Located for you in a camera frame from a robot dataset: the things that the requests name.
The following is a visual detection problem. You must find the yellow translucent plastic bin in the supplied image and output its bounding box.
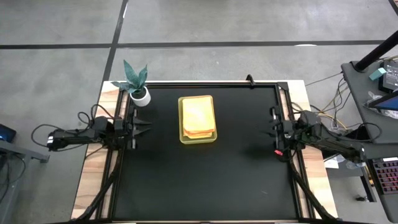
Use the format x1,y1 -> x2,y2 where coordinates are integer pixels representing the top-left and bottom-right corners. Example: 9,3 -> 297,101
177,95 -> 218,145

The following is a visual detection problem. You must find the white paper sheet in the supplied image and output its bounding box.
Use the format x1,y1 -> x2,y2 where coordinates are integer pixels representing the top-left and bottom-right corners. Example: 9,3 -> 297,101
323,154 -> 346,170

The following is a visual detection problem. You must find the black backlit keyboard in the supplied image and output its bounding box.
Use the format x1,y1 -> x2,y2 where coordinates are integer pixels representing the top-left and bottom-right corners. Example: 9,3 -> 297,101
371,157 -> 398,196

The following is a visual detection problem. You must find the grey metal-legged desk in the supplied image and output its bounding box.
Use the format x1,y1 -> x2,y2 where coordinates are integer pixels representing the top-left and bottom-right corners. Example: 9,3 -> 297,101
0,139 -> 50,206

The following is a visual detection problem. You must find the green artificial plant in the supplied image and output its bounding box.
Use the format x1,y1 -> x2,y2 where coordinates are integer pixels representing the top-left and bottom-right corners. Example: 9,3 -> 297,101
110,59 -> 149,94

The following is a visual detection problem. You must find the black aluminium table frame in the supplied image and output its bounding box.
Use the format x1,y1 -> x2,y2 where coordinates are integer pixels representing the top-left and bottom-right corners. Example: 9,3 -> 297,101
71,81 -> 338,223

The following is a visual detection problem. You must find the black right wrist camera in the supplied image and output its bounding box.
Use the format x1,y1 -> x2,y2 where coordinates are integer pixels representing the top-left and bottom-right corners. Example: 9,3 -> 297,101
281,119 -> 295,135

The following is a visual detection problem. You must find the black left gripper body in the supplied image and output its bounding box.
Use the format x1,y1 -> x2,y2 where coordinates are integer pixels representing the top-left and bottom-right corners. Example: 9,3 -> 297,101
123,105 -> 138,150

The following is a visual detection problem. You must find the black electronic device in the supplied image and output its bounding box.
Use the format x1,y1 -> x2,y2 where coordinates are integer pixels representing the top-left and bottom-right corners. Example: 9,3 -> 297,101
382,60 -> 398,93

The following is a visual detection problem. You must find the black round pole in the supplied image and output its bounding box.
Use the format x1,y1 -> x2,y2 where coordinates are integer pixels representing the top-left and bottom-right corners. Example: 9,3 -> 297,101
354,30 -> 398,73

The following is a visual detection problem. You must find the small teal box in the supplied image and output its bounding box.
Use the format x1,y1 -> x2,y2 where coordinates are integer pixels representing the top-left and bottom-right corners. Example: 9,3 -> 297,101
369,67 -> 387,82

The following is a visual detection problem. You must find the black device with blue light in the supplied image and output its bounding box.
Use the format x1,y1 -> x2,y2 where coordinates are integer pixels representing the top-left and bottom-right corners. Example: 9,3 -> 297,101
0,123 -> 17,143

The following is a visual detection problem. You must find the yellow microfiber towel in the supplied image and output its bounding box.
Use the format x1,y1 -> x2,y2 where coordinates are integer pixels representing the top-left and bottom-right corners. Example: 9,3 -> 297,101
185,133 -> 214,140

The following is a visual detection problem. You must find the white plant pot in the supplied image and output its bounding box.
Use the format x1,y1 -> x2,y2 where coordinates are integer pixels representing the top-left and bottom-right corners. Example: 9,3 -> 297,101
129,86 -> 152,108

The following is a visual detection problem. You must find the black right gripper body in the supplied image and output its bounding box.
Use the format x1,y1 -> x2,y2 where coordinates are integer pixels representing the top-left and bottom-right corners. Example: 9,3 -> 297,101
269,105 -> 295,154

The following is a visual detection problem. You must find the grey computer desk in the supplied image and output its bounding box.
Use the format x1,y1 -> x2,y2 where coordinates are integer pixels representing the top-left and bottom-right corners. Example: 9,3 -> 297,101
320,60 -> 398,223

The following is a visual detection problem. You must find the dark tablet screen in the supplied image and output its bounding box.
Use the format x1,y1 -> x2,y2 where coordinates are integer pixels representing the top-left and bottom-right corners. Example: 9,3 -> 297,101
368,91 -> 398,112

